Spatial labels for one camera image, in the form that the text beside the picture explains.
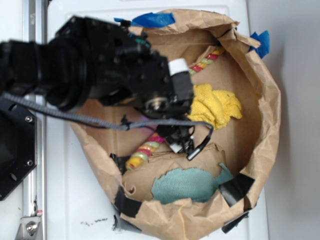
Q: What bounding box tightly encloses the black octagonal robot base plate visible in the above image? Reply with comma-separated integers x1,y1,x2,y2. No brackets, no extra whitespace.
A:
0,98,37,201

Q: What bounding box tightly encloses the metal corner bracket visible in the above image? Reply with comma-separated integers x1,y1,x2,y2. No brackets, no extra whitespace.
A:
15,216,43,240

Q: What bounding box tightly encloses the aluminium extrusion rail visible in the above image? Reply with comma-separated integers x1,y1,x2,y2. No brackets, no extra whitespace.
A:
16,0,49,240

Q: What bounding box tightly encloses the blue painter tape piece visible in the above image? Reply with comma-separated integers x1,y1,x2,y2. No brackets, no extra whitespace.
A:
249,30,270,59

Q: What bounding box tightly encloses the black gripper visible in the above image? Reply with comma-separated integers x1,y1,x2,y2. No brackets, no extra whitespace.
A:
99,22,195,153

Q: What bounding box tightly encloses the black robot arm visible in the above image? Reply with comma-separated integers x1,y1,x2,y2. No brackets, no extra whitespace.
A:
0,16,194,121

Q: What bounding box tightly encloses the multicolored twisted rope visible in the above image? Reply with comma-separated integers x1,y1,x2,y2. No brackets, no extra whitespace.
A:
124,44,227,172

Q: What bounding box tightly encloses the grey braided cable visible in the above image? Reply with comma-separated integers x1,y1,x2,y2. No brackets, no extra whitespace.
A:
0,91,215,161

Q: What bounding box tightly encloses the blue tape strip top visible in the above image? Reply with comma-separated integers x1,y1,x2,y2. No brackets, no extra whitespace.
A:
129,12,176,28

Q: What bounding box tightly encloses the yellow knitted cloth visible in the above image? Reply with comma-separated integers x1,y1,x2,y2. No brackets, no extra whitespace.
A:
187,83,243,130

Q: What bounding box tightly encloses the brown paper bag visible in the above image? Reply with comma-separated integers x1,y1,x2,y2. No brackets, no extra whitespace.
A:
71,9,281,240

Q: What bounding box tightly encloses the teal green cloth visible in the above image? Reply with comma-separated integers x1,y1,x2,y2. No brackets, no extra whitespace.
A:
151,163,233,205

